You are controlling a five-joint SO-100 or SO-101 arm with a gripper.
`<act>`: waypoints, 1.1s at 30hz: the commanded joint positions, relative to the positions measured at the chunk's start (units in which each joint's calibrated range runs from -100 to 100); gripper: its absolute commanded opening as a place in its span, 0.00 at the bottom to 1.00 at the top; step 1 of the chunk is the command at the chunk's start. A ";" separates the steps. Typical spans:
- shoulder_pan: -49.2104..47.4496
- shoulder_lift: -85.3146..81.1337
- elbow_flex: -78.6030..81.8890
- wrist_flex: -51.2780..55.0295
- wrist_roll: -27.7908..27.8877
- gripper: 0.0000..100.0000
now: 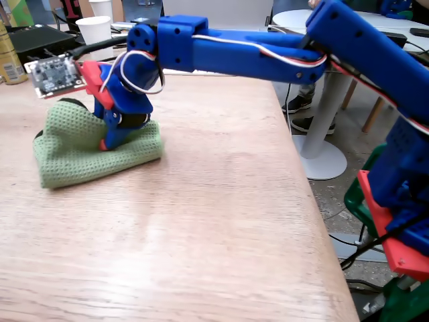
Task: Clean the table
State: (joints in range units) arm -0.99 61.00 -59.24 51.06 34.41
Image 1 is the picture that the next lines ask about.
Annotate red camera mount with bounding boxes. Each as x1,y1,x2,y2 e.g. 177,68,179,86
81,60,115,111

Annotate white red servo wires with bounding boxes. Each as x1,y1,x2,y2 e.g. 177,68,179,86
99,33,429,136

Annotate black camera cable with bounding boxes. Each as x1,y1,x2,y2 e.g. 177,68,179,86
68,35,130,62

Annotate black flat box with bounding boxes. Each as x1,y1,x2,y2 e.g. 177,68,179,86
6,25,78,65

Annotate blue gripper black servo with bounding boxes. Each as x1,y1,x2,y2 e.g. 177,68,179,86
94,66,154,152

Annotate camera circuit board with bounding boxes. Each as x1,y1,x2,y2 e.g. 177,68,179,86
24,55,86,100

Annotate small white paper cup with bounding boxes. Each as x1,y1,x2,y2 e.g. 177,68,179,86
88,0,113,18

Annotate black power cable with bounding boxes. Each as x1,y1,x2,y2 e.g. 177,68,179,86
328,231,389,292

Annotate wooden chair leg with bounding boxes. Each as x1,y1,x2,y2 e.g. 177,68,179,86
361,96,385,134
341,78,359,111

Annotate white round pedestal table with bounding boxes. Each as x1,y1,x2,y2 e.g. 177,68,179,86
270,8,429,181

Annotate grey white panel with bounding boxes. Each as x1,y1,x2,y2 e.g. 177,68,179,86
160,0,274,32

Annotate green table clamp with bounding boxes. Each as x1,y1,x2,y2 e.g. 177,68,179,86
343,143,429,322

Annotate yellow can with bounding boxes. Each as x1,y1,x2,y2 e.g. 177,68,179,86
0,19,29,85

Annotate green waffle cloth black trim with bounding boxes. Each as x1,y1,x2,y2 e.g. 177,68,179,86
32,97,164,189

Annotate large white paper cup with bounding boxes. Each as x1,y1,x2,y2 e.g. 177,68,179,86
75,15,114,62

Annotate red robot base plate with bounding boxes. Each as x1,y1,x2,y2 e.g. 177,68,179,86
357,169,429,283

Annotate black item pink letter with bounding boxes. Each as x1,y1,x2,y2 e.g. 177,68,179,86
59,0,84,32

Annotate yellow green carton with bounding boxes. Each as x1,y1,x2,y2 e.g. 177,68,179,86
0,0,35,28

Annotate dark sneaker white sole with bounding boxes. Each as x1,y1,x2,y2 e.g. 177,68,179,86
281,95,316,115
290,115,336,136

